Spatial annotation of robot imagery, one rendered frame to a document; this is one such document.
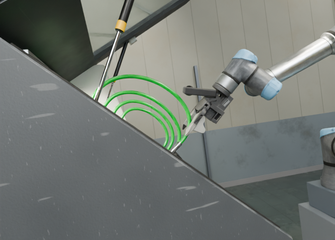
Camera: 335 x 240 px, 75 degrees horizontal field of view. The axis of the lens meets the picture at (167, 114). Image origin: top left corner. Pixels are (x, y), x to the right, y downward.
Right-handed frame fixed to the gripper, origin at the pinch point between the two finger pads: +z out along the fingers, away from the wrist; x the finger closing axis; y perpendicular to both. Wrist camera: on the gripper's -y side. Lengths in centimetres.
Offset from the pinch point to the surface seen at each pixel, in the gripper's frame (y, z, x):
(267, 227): 17.6, 1.6, -37.8
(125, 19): -33.1, -16.1, -30.2
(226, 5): 20, -152, 284
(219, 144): 131, 24, 233
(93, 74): -43, 9, 33
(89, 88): -41, 15, 31
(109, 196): -16.1, 11.9, -41.4
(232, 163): 165, 36, 227
